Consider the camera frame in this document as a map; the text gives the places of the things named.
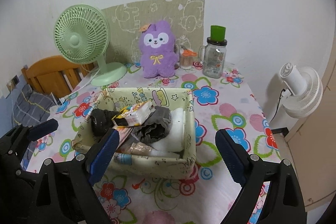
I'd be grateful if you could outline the cardboard sheet with cartoon drawings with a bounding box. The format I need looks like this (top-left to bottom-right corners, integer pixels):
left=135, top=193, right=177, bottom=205
left=102, top=0, right=205, bottom=64

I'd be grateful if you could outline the white small fan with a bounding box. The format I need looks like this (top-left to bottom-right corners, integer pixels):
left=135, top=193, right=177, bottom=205
left=279, top=63, right=323, bottom=119

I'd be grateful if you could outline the grey plaid cloth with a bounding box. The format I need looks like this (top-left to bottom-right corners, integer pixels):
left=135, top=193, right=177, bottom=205
left=13, top=84, right=56, bottom=126

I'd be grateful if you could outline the toothpick holder with orange top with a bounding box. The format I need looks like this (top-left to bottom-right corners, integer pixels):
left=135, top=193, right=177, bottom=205
left=179, top=46, right=198, bottom=69

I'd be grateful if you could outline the floral tablecloth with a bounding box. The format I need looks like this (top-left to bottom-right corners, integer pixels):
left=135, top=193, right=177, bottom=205
left=26, top=61, right=281, bottom=224

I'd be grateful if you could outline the wooden chair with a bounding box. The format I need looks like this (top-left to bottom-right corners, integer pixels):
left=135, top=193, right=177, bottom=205
left=21, top=56, right=94, bottom=98

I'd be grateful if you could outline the glass jar with green lid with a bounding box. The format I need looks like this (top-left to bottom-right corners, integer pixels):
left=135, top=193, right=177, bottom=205
left=198, top=25, right=227, bottom=79

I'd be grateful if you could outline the green desk fan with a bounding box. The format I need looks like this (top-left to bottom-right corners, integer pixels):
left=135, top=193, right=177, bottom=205
left=54, top=4, right=127, bottom=86

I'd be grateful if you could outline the purple plush toy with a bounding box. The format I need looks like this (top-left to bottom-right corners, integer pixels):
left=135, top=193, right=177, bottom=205
left=138, top=20, right=179, bottom=79

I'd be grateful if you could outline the black rolled sock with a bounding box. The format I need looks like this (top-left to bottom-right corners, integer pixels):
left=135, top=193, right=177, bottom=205
left=90, top=109, right=117, bottom=137

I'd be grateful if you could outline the dark grey drawstring pouch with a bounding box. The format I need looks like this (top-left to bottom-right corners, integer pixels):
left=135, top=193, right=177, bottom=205
left=131, top=106, right=172, bottom=144

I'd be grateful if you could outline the yellow cartoon fabric storage box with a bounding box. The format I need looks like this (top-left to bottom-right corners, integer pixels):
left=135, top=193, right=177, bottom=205
left=72, top=87, right=197, bottom=179

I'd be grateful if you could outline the colourful tissue packet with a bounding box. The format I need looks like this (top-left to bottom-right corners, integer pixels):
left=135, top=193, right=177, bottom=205
left=112, top=101, right=155, bottom=127

